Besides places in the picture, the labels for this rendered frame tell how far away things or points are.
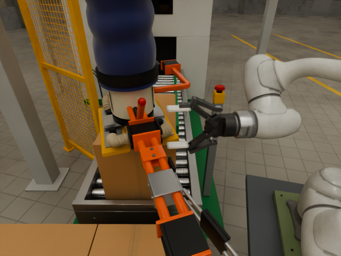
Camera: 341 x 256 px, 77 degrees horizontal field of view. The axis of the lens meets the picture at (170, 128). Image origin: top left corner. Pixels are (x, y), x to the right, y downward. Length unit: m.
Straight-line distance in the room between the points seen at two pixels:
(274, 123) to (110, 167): 0.80
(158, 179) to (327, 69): 0.55
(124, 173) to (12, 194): 1.50
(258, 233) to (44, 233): 1.01
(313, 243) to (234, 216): 1.24
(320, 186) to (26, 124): 1.90
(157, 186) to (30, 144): 1.73
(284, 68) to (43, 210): 2.04
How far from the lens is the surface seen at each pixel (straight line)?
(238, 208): 2.05
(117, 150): 0.80
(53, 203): 2.24
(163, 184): 0.50
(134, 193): 1.28
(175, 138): 0.83
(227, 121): 0.68
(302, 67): 0.77
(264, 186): 1.21
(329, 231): 0.77
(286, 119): 0.74
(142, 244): 1.18
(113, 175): 1.20
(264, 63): 0.78
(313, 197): 0.90
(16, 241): 1.40
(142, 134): 0.62
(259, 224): 1.05
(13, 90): 1.91
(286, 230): 1.05
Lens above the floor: 1.58
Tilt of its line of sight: 33 degrees down
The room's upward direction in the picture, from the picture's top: straight up
